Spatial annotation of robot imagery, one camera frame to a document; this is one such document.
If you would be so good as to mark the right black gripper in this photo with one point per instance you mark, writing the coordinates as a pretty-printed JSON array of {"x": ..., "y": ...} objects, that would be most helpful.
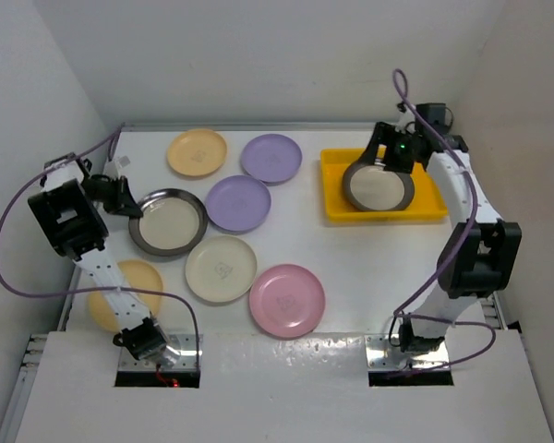
[{"x": 380, "y": 132}]

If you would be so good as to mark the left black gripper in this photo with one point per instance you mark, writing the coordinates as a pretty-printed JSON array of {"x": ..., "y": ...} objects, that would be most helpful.
[{"x": 124, "y": 202}]

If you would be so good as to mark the dark rimmed plate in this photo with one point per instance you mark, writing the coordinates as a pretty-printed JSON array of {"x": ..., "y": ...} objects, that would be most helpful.
[
  {"x": 173, "y": 222},
  {"x": 368, "y": 187}
]

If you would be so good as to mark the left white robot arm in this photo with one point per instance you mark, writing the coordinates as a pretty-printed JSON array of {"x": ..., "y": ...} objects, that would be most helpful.
[{"x": 67, "y": 213}]

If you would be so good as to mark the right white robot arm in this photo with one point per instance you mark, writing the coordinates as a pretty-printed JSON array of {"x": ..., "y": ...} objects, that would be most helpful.
[{"x": 479, "y": 255}]

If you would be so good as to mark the yellow plastic bin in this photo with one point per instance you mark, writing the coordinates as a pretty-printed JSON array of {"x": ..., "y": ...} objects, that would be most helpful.
[{"x": 426, "y": 206}]

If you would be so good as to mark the near orange plate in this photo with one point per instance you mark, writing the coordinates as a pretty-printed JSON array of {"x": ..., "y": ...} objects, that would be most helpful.
[{"x": 139, "y": 274}]

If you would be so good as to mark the orange plate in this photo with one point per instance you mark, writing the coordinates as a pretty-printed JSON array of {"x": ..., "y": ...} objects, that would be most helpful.
[
  {"x": 139, "y": 274},
  {"x": 197, "y": 153}
]

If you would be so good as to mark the far orange plate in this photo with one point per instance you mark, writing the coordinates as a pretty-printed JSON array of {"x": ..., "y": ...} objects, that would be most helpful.
[{"x": 197, "y": 153}]

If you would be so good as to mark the middle purple plate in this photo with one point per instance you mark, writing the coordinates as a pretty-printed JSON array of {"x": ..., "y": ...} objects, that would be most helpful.
[{"x": 238, "y": 204}]

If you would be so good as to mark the purple plate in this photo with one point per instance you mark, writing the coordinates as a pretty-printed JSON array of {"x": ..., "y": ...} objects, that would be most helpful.
[
  {"x": 271, "y": 158},
  {"x": 238, "y": 204}
]

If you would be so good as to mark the far purple plate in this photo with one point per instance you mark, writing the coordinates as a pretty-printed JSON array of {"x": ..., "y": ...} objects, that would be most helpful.
[{"x": 271, "y": 158}]

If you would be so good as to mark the cream plate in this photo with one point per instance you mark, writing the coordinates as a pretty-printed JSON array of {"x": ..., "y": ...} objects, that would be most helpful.
[{"x": 221, "y": 269}]

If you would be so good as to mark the pink plate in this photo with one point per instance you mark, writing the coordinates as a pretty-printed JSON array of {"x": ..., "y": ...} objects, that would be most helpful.
[{"x": 287, "y": 301}]

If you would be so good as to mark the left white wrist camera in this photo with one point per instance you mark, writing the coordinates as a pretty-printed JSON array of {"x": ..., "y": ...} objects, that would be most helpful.
[{"x": 115, "y": 168}]

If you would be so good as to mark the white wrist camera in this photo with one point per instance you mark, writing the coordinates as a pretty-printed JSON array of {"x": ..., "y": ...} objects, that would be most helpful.
[
  {"x": 115, "y": 168},
  {"x": 404, "y": 119}
]

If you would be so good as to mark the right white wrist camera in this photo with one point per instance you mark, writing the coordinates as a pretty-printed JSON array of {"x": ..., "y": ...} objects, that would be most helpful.
[{"x": 404, "y": 119}]

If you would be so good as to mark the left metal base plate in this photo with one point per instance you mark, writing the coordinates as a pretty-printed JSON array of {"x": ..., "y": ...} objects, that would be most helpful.
[{"x": 180, "y": 355}]

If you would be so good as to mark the metal base plate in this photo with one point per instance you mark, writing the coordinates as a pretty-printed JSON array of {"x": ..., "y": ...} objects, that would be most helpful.
[
  {"x": 180, "y": 355},
  {"x": 383, "y": 357}
]

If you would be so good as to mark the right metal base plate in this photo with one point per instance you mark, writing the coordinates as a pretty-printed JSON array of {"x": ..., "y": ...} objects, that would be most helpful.
[{"x": 383, "y": 357}]

